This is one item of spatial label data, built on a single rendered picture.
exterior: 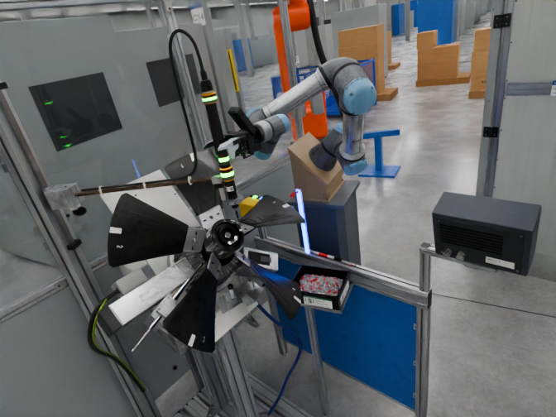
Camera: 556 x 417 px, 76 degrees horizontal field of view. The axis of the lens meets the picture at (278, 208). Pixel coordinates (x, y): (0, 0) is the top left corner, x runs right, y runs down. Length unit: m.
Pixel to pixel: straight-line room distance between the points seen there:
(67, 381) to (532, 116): 2.81
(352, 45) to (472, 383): 7.86
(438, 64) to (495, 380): 8.62
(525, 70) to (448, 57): 7.66
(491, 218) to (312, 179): 0.90
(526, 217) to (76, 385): 1.94
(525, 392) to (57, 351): 2.24
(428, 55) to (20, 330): 9.67
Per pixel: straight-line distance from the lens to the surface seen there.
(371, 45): 9.01
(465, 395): 2.26
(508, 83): 2.57
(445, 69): 10.20
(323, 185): 1.77
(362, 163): 1.64
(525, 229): 1.14
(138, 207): 1.17
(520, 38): 2.54
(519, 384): 2.38
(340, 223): 1.84
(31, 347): 1.90
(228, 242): 1.19
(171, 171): 1.37
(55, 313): 1.87
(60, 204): 1.50
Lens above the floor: 1.79
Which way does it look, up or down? 26 degrees down
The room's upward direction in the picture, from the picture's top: 10 degrees counter-clockwise
